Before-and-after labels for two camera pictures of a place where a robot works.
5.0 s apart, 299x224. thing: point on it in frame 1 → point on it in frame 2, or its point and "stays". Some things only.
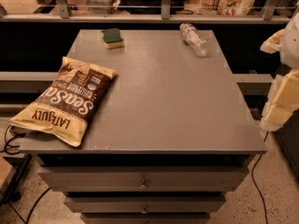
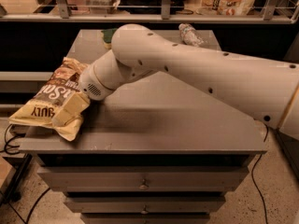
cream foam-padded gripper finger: (282, 100) → (73, 108)
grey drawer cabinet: (171, 136) stays
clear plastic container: (102, 0) stays
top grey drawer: (144, 178) stays
